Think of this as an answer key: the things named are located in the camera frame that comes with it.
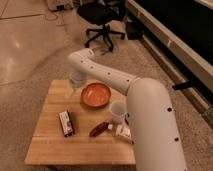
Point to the black office chair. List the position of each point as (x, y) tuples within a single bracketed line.
[(101, 13)]

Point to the black and white box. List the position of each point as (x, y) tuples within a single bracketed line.
[(66, 124)]

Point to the long white bench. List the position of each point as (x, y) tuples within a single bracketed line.
[(182, 31)]

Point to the orange ceramic bowl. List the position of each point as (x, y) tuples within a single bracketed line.
[(96, 95)]

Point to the grey device on floor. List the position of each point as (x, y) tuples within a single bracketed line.
[(55, 5)]

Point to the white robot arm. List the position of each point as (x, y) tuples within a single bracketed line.
[(157, 142)]

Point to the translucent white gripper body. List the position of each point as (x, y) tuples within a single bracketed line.
[(77, 79)]

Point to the white packaged item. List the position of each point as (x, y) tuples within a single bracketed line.
[(123, 131)]

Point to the white plastic cup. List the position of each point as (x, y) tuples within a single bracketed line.
[(118, 111)]

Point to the wooden table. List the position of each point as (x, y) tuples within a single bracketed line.
[(49, 146)]

